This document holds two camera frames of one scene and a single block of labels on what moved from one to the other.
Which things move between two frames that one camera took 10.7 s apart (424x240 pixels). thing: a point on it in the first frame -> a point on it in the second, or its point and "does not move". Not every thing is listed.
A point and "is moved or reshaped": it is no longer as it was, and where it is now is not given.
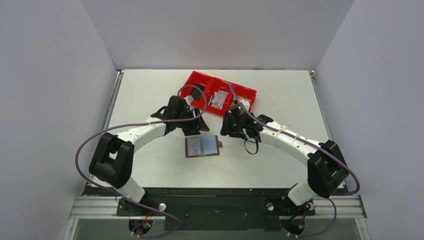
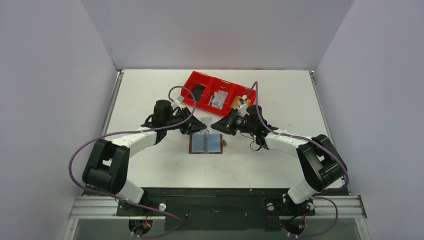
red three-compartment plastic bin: [216, 95] does not move
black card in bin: [196, 93] does not move
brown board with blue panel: [204, 146] is moved or reshaped
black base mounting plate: [218, 209] does not move
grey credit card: [194, 146] -> [208, 121]
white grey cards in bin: [218, 99] does not move
